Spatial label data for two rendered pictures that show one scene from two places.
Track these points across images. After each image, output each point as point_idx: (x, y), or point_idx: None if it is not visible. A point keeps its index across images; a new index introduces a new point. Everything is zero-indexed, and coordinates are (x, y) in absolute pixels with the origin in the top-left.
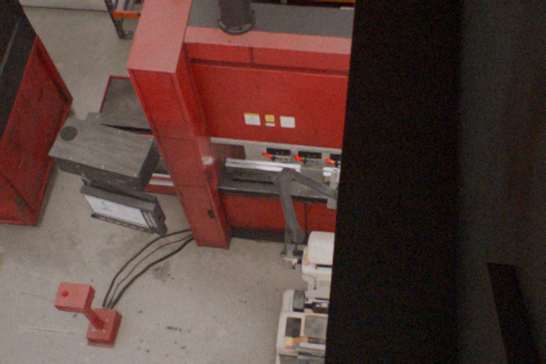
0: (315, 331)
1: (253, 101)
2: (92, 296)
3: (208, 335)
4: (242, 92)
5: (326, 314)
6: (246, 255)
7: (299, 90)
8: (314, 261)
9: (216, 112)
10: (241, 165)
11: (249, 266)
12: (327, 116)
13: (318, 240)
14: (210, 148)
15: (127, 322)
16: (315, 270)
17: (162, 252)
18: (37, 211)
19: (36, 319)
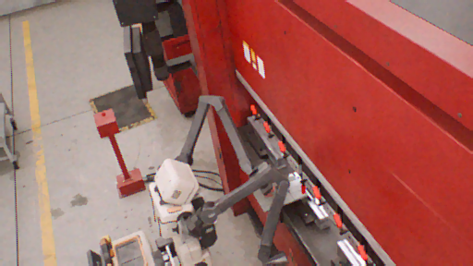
0: (123, 254)
1: (244, 23)
2: (113, 131)
3: (154, 245)
4: (238, 6)
5: (156, 262)
6: (237, 230)
7: (260, 16)
8: (155, 179)
9: (233, 32)
10: (254, 125)
11: (229, 237)
12: (277, 70)
13: (170, 163)
14: (232, 79)
15: (141, 195)
16: (153, 192)
17: (206, 182)
18: (190, 108)
19: (123, 153)
